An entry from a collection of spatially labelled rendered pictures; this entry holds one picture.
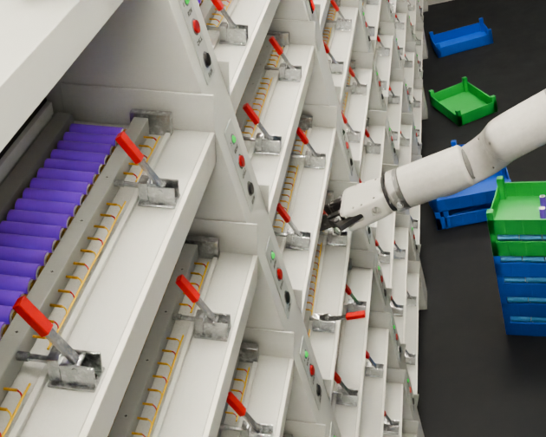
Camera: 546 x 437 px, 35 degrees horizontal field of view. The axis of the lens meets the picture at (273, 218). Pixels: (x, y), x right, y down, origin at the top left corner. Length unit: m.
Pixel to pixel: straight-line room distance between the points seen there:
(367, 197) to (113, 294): 0.96
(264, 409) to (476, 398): 1.56
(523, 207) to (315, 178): 1.17
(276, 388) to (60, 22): 0.65
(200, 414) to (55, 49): 0.42
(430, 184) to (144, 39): 0.79
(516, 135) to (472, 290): 1.49
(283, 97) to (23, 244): 0.78
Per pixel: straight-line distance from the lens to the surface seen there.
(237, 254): 1.15
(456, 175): 1.64
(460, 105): 4.24
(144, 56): 1.03
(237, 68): 1.22
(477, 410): 2.65
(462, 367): 2.79
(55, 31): 0.73
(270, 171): 1.32
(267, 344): 1.25
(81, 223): 0.86
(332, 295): 1.65
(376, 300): 2.09
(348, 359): 1.79
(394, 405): 2.21
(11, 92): 0.66
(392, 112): 3.09
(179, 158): 1.00
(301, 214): 1.54
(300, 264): 1.43
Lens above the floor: 1.93
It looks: 31 degrees down
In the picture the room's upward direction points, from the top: 18 degrees counter-clockwise
